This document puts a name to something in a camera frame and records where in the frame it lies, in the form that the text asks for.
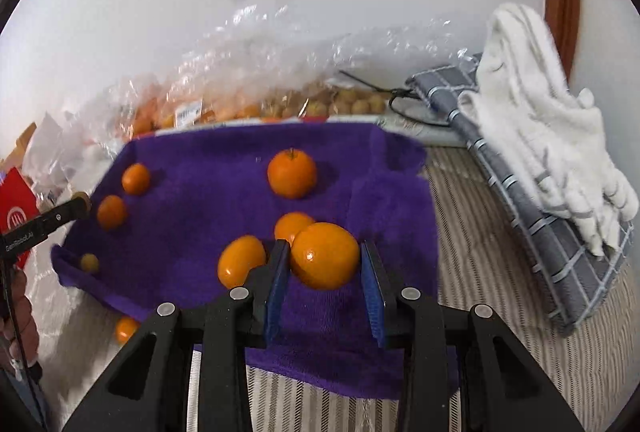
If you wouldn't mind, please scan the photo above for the white plastic bag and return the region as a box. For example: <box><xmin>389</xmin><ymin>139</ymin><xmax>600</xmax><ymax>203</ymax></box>
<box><xmin>22</xmin><ymin>113</ymin><xmax>84</xmax><ymax>198</ymax></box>

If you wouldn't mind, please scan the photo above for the purple fleece towel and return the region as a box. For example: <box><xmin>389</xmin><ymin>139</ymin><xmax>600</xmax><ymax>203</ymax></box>
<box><xmin>51</xmin><ymin>121</ymin><xmax>460</xmax><ymax>402</ymax></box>

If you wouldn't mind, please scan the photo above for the small orange mandarin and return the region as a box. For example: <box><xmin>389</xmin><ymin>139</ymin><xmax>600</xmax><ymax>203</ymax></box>
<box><xmin>273</xmin><ymin>212</ymin><xmax>316</xmax><ymax>245</ymax></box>

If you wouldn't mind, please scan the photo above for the clear bag of brown fruits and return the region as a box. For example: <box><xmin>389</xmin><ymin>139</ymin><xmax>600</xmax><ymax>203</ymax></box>
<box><xmin>260</xmin><ymin>20</ymin><xmax>480</xmax><ymax>125</ymax></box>

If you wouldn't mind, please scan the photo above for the orange mandarin with stem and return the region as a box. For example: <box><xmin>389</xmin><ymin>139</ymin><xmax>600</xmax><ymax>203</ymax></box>
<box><xmin>267</xmin><ymin>148</ymin><xmax>318</xmax><ymax>199</ymax></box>

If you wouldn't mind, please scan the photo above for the striped bed cover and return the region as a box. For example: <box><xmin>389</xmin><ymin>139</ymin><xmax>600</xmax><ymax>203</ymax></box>
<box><xmin>26</xmin><ymin>147</ymin><xmax>639</xmax><ymax>431</ymax></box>

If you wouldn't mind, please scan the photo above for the small oval orange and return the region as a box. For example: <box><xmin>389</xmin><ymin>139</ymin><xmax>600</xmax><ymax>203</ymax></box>
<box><xmin>96</xmin><ymin>195</ymin><xmax>128</xmax><ymax>231</ymax></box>
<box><xmin>122</xmin><ymin>163</ymin><xmax>152</xmax><ymax>196</ymax></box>

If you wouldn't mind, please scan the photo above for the clear bag of oranges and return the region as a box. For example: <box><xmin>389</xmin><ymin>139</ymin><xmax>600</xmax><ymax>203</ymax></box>
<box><xmin>114</xmin><ymin>0</ymin><xmax>312</xmax><ymax>139</ymax></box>

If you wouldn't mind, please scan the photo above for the large glossy orange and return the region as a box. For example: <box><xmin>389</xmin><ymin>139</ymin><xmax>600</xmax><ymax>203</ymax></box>
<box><xmin>291</xmin><ymin>223</ymin><xmax>360</xmax><ymax>291</ymax></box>

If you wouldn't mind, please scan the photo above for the black cable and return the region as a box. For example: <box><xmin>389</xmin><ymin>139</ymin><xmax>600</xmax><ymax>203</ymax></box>
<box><xmin>338</xmin><ymin>70</ymin><xmax>452</xmax><ymax>127</ymax></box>

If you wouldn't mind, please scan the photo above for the red paper bag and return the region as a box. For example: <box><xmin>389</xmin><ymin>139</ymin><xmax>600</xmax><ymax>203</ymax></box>
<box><xmin>0</xmin><ymin>167</ymin><xmax>39</xmax><ymax>269</ymax></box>

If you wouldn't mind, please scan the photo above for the grey checked cloth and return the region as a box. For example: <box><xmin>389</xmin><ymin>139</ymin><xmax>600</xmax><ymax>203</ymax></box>
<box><xmin>406</xmin><ymin>64</ymin><xmax>634</xmax><ymax>336</ymax></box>

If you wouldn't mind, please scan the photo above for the white striped towel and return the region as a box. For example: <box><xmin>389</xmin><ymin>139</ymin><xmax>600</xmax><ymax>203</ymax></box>
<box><xmin>458</xmin><ymin>2</ymin><xmax>639</xmax><ymax>257</ymax></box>

